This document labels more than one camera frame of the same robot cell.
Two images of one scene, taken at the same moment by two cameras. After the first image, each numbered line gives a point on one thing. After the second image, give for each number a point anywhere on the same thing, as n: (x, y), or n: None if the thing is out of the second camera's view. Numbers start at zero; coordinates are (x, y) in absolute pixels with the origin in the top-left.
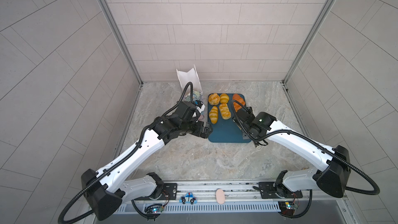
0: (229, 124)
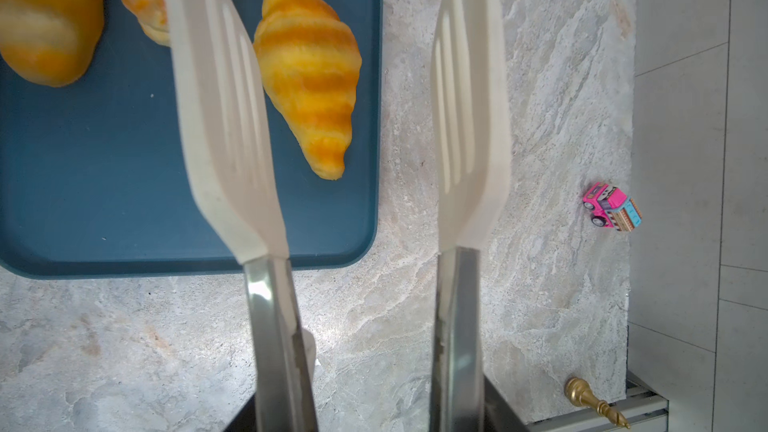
0: (95, 175)
